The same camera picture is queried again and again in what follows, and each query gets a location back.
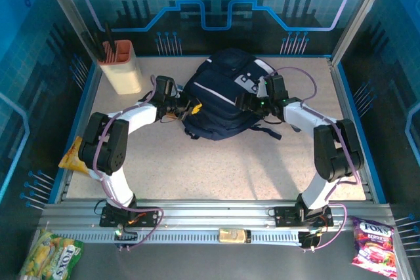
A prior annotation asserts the small yellow packet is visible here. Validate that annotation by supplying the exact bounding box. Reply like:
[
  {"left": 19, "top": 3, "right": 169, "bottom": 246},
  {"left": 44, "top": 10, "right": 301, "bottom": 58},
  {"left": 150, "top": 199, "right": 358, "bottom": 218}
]
[{"left": 218, "top": 227, "right": 253, "bottom": 245}]

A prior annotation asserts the yellow snack bag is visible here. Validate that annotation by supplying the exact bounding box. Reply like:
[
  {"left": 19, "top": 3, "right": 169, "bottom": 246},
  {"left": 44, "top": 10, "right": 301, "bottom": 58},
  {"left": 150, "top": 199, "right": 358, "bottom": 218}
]
[{"left": 58, "top": 136, "right": 89, "bottom": 176}]

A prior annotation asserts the navy blue backpack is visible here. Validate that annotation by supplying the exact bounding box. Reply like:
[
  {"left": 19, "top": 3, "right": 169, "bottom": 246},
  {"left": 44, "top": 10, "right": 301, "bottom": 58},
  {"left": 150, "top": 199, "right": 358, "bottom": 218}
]
[{"left": 182, "top": 47, "right": 283, "bottom": 142}]

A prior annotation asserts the purple Fox's candy bag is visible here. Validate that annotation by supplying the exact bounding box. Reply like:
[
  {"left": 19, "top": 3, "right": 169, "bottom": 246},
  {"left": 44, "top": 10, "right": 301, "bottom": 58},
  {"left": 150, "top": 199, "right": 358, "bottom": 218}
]
[{"left": 350, "top": 216, "right": 398, "bottom": 277}]

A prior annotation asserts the aluminium side rail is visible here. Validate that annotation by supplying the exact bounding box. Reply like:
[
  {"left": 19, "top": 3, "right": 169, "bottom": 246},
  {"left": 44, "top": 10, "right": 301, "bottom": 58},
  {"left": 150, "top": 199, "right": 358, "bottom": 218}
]
[
  {"left": 58, "top": 63, "right": 102, "bottom": 202},
  {"left": 327, "top": 58, "right": 377, "bottom": 202}
]

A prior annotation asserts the black connector box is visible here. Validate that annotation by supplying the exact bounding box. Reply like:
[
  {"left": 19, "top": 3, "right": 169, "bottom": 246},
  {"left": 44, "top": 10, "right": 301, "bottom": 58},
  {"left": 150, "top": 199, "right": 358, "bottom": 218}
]
[
  {"left": 113, "top": 226, "right": 138, "bottom": 251},
  {"left": 297, "top": 230, "right": 322, "bottom": 251}
]

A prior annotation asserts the aluminium frame post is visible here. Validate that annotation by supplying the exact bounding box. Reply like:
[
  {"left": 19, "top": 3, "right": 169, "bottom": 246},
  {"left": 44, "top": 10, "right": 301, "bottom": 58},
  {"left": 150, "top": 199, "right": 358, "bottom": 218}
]
[
  {"left": 329, "top": 0, "right": 396, "bottom": 66},
  {"left": 35, "top": 0, "right": 102, "bottom": 74}
]

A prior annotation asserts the green Fox's candy bag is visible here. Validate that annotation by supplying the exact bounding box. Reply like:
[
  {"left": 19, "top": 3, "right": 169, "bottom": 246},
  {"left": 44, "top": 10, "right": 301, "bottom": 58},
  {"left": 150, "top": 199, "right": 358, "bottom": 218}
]
[{"left": 18, "top": 229, "right": 85, "bottom": 280}]

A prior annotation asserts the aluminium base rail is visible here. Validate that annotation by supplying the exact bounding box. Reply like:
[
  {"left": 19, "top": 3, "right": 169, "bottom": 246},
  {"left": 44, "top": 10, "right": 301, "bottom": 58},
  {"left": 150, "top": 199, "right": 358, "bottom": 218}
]
[{"left": 39, "top": 199, "right": 394, "bottom": 245}]

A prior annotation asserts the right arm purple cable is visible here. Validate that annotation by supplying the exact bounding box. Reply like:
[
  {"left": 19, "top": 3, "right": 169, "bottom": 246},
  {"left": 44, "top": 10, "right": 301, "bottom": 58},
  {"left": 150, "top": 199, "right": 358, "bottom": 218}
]
[{"left": 270, "top": 66, "right": 362, "bottom": 251}]

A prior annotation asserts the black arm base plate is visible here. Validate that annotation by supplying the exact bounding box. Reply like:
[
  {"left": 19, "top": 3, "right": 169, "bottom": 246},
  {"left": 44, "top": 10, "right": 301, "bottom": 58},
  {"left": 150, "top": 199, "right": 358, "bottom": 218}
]
[
  {"left": 99, "top": 206, "right": 163, "bottom": 228},
  {"left": 268, "top": 206, "right": 334, "bottom": 228}
]

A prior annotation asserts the black pen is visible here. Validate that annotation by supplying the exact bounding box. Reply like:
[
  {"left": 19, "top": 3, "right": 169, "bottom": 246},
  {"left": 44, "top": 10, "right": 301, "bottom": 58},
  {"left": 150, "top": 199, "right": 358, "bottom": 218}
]
[
  {"left": 93, "top": 32, "right": 106, "bottom": 62},
  {"left": 104, "top": 23, "right": 116, "bottom": 55}
]

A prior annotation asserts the cream pen holder orange rim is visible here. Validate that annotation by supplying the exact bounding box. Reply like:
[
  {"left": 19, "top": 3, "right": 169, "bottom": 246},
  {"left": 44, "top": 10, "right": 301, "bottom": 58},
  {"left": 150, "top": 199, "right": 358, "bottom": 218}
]
[{"left": 98, "top": 39, "right": 142, "bottom": 94}]

